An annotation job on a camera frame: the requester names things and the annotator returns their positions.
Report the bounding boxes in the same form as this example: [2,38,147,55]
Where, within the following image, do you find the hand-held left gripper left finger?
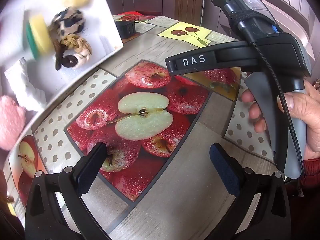
[24,142,108,240]

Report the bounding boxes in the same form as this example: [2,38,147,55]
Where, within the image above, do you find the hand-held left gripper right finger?
[209,143,293,240]

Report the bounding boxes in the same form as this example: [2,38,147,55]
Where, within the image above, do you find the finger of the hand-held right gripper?
[165,41,258,77]

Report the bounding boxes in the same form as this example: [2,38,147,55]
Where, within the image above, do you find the white shallow box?
[0,0,125,153]

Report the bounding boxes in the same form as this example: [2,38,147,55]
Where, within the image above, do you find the black and white patterned scrunchie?
[47,6,85,43]

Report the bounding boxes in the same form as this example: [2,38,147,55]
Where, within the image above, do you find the person's right hand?
[241,80,320,161]

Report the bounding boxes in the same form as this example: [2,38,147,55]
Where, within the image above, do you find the fruit print tablecloth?
[5,14,278,240]

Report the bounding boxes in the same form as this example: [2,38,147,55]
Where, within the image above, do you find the small black box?
[115,20,137,39]

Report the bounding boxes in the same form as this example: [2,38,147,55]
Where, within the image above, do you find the pink fluffy puff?
[0,94,26,151]

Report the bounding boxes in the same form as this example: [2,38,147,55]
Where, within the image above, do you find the white cloth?
[4,57,47,113]

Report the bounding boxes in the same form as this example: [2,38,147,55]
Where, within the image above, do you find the green and yellow sponge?
[24,11,54,59]

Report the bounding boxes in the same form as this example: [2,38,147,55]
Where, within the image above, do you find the black hair tie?
[55,54,79,71]

